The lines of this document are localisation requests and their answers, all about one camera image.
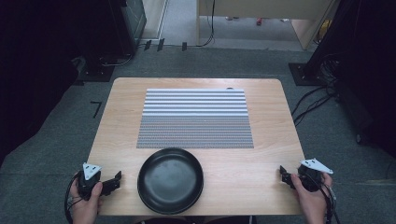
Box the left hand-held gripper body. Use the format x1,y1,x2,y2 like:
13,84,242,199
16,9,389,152
76,161,105,201

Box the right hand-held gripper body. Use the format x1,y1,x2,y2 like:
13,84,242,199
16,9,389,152
297,158,334,193

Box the person's left hand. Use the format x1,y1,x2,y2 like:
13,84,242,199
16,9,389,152
68,179,104,224

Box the person's right hand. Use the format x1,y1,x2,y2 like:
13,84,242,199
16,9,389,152
290,172,333,224

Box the black round plate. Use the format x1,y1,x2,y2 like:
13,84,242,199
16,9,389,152
136,147,205,216

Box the grey striped placemat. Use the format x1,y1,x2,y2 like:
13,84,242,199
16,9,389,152
135,88,255,149

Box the black stand base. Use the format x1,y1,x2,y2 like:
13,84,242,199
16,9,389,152
73,55,117,86
288,62,325,87

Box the yellow object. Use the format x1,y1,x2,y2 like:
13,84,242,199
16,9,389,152
316,19,332,45

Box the black equipment cabinet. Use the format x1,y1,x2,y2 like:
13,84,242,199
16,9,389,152
106,0,148,58

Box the light wooden desk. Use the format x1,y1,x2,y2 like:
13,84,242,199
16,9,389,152
195,0,334,51

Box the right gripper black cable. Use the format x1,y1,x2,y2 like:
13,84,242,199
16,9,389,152
306,174,343,224

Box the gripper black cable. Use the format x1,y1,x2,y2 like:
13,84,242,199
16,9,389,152
64,171,82,224
306,174,343,224

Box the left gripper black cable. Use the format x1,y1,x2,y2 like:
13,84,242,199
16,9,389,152
64,171,82,224

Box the black floor cables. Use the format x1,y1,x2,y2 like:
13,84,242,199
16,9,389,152
290,52,344,127

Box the grey floor cable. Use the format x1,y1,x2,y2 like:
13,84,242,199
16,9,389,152
98,53,134,68

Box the black hanging cable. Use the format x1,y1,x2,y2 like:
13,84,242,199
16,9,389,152
197,0,217,49

